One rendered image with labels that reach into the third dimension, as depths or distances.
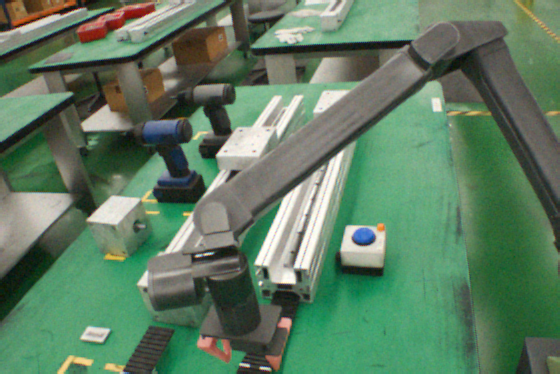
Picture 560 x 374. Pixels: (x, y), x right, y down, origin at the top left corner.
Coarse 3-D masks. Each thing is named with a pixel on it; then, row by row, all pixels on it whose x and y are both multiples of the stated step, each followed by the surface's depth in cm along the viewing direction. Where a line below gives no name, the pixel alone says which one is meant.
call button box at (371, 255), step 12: (348, 228) 89; (372, 228) 88; (348, 240) 86; (372, 240) 84; (384, 240) 84; (336, 252) 89; (348, 252) 83; (360, 252) 82; (372, 252) 82; (384, 252) 85; (348, 264) 85; (360, 264) 84; (372, 264) 83; (384, 264) 86
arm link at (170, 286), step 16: (208, 208) 53; (224, 208) 53; (208, 224) 53; (224, 224) 53; (208, 240) 53; (224, 240) 53; (160, 256) 55; (176, 256) 55; (192, 256) 56; (160, 272) 55; (176, 272) 54; (160, 288) 53; (176, 288) 54; (192, 288) 54; (160, 304) 54; (176, 304) 54; (192, 304) 55
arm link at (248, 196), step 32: (448, 32) 57; (416, 64) 59; (352, 96) 59; (384, 96) 59; (320, 128) 58; (352, 128) 58; (288, 160) 57; (320, 160) 57; (224, 192) 55; (256, 192) 55; (288, 192) 58
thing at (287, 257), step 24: (336, 168) 104; (312, 192) 102; (336, 192) 101; (288, 216) 91; (312, 216) 90; (288, 240) 90; (312, 240) 83; (264, 264) 79; (288, 264) 83; (312, 264) 80; (264, 288) 83; (288, 288) 81; (312, 288) 80
